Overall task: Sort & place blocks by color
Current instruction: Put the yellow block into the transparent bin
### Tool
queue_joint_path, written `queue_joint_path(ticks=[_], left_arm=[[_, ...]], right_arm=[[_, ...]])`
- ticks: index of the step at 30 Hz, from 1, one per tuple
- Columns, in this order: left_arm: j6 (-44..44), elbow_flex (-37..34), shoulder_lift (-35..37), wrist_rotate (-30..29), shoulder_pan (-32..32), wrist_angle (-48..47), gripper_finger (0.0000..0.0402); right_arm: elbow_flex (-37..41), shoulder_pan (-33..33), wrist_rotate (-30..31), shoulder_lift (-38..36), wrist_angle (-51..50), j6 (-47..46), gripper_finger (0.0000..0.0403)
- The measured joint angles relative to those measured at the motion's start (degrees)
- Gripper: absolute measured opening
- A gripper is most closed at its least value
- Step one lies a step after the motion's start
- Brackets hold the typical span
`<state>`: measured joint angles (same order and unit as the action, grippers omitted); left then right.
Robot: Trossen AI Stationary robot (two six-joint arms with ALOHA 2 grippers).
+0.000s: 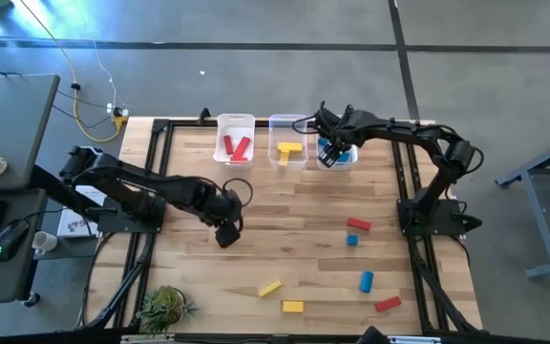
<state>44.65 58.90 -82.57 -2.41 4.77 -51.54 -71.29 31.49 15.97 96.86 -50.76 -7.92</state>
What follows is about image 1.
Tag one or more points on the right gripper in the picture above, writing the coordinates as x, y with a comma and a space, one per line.
342, 126

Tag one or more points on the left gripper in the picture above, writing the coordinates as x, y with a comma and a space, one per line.
227, 234

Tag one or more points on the blue rectangular block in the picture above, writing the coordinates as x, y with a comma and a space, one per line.
345, 156
323, 142

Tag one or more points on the yellow rectangular block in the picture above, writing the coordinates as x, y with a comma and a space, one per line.
290, 147
292, 307

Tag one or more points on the yellow cylinder block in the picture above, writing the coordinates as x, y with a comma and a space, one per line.
284, 158

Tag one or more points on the thin yellow block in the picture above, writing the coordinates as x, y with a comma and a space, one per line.
270, 288

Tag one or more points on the long red block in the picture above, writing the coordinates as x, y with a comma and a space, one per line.
388, 304
241, 149
359, 224

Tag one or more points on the blue cube block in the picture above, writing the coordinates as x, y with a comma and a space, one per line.
352, 240

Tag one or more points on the short red block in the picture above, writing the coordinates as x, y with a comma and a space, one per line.
228, 144

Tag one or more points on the blue cylinder block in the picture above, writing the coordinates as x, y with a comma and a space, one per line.
366, 282

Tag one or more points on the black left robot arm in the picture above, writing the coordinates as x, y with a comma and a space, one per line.
160, 188

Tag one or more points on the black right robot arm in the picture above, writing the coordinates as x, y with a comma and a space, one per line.
399, 131

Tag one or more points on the white plastic bin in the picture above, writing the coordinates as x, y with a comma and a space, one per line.
351, 165
234, 125

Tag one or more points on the clear plastic bin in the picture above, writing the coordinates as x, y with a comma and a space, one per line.
288, 129

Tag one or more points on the potted succulent plant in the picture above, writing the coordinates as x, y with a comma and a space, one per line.
165, 308

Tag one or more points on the white paper booklet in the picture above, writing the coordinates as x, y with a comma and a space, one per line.
72, 224

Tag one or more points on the white cup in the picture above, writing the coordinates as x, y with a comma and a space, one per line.
45, 242

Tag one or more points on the black computer mouse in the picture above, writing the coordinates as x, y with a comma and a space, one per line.
10, 239

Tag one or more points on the dark grey desk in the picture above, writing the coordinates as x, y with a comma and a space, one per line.
12, 119

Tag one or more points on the black aluminium table frame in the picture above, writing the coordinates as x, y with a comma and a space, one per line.
189, 123

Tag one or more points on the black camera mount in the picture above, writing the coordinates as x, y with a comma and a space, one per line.
373, 337

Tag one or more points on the grey-blue table frame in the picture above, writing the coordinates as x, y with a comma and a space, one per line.
537, 215

